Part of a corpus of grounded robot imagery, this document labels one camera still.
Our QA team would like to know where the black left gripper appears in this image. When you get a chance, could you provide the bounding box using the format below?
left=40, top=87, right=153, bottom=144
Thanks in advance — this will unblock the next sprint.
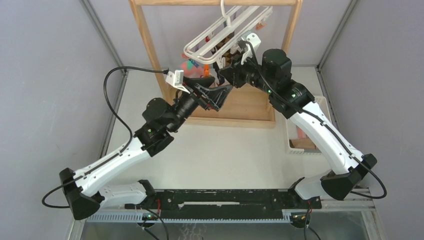
left=166, top=76, right=232, bottom=133

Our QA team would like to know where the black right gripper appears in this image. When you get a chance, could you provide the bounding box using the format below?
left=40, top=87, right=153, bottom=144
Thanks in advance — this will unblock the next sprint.
left=218, top=51, right=275, bottom=96

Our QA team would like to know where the orange hanger clip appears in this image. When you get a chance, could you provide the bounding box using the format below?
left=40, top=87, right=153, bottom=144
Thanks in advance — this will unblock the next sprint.
left=203, top=64, right=210, bottom=77

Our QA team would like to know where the pink sock with green patch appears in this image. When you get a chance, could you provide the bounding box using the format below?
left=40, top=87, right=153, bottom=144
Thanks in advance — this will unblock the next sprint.
left=180, top=59, right=204, bottom=78

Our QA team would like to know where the white plastic clip hanger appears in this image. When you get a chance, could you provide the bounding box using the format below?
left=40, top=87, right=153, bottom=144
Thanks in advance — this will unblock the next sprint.
left=183, top=0, right=273, bottom=65

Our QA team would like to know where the white perforated plastic basket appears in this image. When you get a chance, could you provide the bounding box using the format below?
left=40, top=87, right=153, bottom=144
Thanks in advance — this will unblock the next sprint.
left=285, top=95, right=332, bottom=155

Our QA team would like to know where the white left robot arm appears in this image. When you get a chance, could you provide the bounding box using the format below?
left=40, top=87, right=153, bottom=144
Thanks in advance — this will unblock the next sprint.
left=59, top=71, right=232, bottom=220

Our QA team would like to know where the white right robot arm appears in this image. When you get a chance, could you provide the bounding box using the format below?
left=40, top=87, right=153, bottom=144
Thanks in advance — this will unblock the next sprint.
left=218, top=48, right=377, bottom=208

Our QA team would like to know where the brown argyle sock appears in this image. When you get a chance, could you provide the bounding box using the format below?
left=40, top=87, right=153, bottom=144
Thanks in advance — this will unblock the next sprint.
left=211, top=33, right=240, bottom=87

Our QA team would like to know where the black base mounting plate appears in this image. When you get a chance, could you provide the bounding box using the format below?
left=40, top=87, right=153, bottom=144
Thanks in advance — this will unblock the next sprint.
left=124, top=189, right=322, bottom=221

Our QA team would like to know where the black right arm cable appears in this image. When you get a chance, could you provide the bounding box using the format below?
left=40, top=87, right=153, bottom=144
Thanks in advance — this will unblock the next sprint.
left=243, top=40, right=388, bottom=200

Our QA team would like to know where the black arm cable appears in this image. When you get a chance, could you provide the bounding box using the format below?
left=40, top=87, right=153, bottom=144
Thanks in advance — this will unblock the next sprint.
left=102, top=66, right=170, bottom=155
left=243, top=40, right=388, bottom=200

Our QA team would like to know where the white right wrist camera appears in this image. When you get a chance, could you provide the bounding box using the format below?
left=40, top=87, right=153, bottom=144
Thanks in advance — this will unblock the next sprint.
left=238, top=31, right=262, bottom=65

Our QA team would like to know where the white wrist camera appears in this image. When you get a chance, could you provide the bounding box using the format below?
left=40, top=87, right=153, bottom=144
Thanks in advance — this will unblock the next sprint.
left=238, top=31, right=262, bottom=65
left=165, top=70, right=190, bottom=93

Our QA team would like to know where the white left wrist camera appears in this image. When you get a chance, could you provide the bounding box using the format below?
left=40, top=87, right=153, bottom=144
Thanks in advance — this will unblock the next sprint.
left=165, top=70, right=190, bottom=93

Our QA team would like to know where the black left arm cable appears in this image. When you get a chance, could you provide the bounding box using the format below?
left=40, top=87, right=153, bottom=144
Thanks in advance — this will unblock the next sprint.
left=102, top=66, right=170, bottom=155

